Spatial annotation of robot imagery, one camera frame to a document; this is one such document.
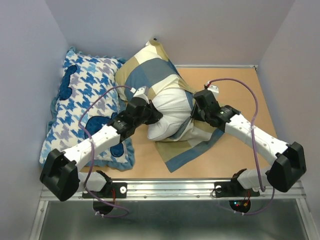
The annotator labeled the blue tan white patchwork pillow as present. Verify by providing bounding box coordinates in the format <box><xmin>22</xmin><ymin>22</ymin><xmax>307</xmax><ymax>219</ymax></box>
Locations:
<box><xmin>115</xmin><ymin>39</ymin><xmax>224</xmax><ymax>173</ymax></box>

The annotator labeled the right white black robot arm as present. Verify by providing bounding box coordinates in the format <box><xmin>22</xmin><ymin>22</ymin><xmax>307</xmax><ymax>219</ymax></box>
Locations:
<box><xmin>191</xmin><ymin>89</ymin><xmax>307</xmax><ymax>195</ymax></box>

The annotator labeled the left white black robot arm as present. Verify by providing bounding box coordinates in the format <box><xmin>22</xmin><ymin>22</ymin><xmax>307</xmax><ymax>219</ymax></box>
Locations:
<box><xmin>40</xmin><ymin>97</ymin><xmax>163</xmax><ymax>202</ymax></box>

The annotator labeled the blue houndstooth bear pillow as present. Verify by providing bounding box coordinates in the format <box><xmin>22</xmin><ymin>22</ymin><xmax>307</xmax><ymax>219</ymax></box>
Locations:
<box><xmin>39</xmin><ymin>47</ymin><xmax>126</xmax><ymax>165</ymax></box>

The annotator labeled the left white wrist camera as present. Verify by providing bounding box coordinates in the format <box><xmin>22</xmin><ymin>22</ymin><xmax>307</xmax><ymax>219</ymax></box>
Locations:
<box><xmin>130</xmin><ymin>86</ymin><xmax>149</xmax><ymax>102</ymax></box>

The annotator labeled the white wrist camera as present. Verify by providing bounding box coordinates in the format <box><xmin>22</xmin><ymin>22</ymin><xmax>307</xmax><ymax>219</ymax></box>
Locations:
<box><xmin>204</xmin><ymin>83</ymin><xmax>220</xmax><ymax>97</ymax></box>
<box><xmin>130</xmin><ymin>86</ymin><xmax>149</xmax><ymax>102</ymax></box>

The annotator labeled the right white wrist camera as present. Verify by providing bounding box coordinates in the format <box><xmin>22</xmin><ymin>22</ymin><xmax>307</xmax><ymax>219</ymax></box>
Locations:
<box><xmin>204</xmin><ymin>83</ymin><xmax>220</xmax><ymax>97</ymax></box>

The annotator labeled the aluminium mounting rail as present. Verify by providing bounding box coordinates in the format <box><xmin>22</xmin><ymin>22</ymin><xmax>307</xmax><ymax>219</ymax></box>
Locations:
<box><xmin>39</xmin><ymin>177</ymin><xmax>307</xmax><ymax>201</ymax></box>

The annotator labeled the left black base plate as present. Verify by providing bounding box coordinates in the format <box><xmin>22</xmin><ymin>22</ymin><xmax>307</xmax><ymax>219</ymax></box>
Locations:
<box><xmin>87</xmin><ymin>182</ymin><xmax>128</xmax><ymax>199</ymax></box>

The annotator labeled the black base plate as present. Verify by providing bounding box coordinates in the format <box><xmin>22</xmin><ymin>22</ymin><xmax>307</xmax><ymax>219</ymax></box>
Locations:
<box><xmin>211</xmin><ymin>181</ymin><xmax>260</xmax><ymax>198</ymax></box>
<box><xmin>87</xmin><ymin>182</ymin><xmax>128</xmax><ymax>199</ymax></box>

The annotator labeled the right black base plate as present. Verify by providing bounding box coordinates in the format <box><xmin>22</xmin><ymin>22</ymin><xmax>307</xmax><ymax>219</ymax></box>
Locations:
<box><xmin>211</xmin><ymin>181</ymin><xmax>260</xmax><ymax>198</ymax></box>

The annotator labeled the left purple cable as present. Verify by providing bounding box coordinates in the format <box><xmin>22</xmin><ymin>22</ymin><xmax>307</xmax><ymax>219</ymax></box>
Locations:
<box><xmin>78</xmin><ymin>85</ymin><xmax>136</xmax><ymax>218</ymax></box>

